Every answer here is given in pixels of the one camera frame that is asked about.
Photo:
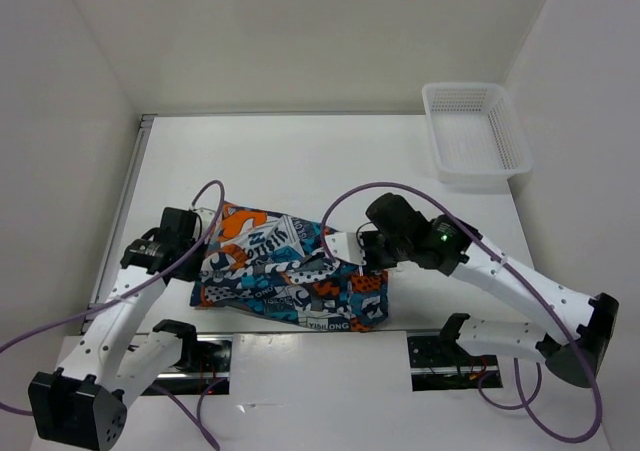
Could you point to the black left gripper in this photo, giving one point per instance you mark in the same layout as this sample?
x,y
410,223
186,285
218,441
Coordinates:
x,y
193,273

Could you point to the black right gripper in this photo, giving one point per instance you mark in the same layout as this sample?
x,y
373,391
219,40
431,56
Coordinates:
x,y
370,263

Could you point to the colourful patterned shorts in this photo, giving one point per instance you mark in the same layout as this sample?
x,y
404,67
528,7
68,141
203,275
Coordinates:
x,y
273,265

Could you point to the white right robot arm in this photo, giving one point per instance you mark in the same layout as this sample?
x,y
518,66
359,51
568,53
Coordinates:
x,y
567,331

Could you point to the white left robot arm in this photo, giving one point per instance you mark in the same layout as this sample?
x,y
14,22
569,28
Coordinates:
x,y
84,402

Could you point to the white plastic basket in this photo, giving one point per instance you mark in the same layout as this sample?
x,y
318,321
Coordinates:
x,y
475,134

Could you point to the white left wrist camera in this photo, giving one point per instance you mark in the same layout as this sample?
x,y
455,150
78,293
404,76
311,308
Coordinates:
x,y
204,218

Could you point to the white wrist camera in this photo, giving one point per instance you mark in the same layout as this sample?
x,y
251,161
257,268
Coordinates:
x,y
204,218
345,247

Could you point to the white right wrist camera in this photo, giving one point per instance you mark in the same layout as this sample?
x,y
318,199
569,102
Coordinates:
x,y
345,247

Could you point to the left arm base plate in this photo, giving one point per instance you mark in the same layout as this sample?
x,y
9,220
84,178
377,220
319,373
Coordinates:
x,y
208,372

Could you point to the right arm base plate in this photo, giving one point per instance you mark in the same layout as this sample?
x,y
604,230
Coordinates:
x,y
436,367

